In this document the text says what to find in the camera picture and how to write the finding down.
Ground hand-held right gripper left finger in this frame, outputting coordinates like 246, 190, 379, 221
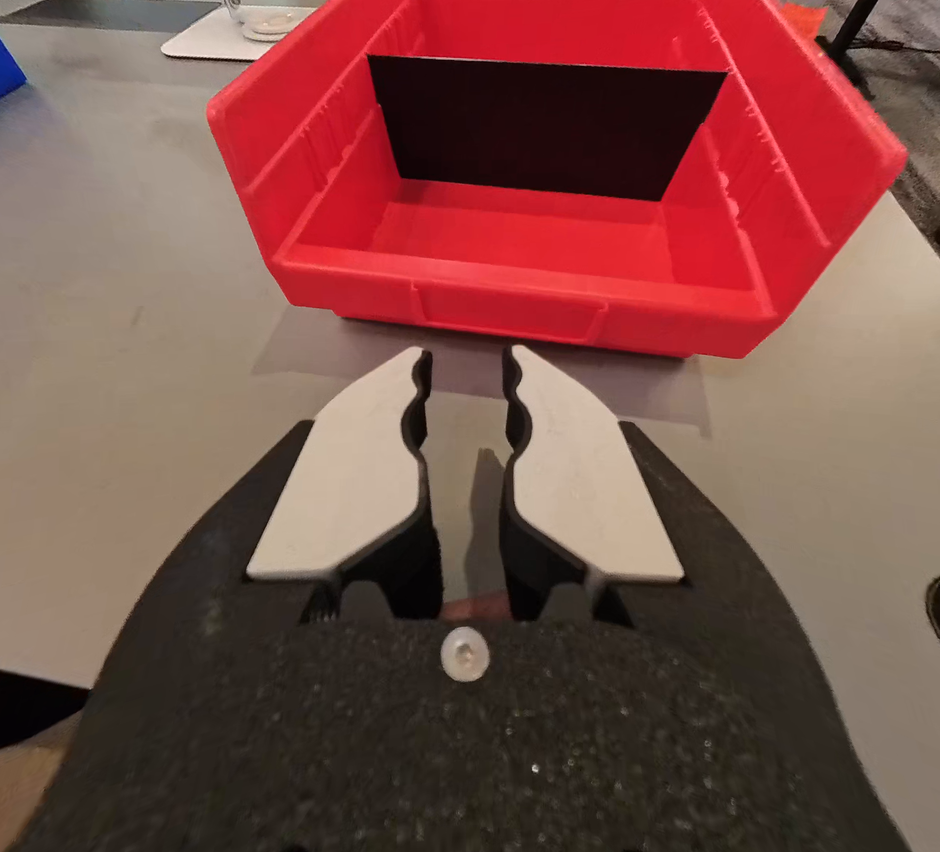
246, 347, 443, 583

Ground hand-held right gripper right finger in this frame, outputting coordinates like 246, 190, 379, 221
501, 344, 685, 585

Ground red plastic bin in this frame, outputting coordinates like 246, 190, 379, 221
207, 0, 908, 359

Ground blue plastic bin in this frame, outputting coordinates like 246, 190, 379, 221
0, 40, 29, 98

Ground black bin divider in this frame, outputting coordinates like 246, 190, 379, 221
367, 55, 728, 201

